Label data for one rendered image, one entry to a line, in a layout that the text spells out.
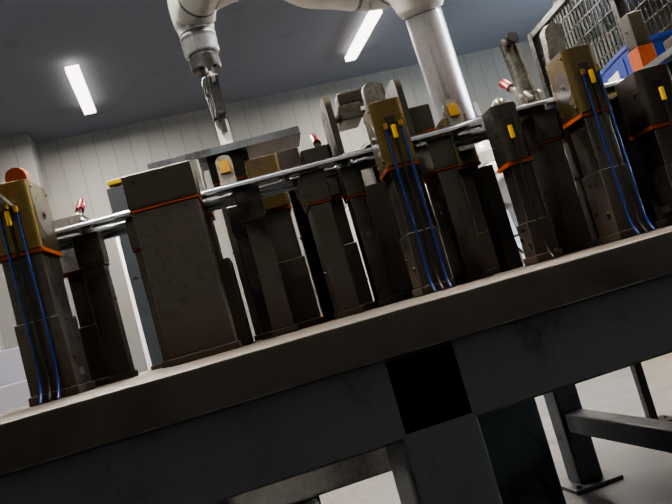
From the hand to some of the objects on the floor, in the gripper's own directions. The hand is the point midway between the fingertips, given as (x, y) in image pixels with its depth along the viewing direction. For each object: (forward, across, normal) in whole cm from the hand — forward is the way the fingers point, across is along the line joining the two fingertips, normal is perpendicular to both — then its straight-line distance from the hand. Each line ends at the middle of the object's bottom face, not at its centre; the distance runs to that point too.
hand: (224, 133), depth 183 cm
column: (+121, +29, -53) cm, 136 cm away
